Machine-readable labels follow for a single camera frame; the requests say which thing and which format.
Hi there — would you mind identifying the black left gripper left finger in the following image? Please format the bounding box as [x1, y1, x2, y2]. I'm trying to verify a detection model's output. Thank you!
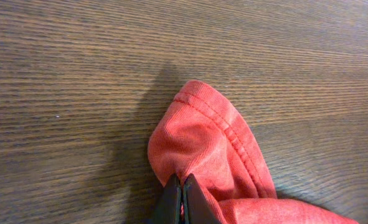
[152, 174, 182, 224]

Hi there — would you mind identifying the orange soccer t-shirt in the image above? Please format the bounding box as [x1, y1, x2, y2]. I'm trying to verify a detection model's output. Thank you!
[148, 80, 350, 223]

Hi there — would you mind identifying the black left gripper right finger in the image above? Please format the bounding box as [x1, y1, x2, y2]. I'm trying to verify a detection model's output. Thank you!
[182, 174, 220, 224]

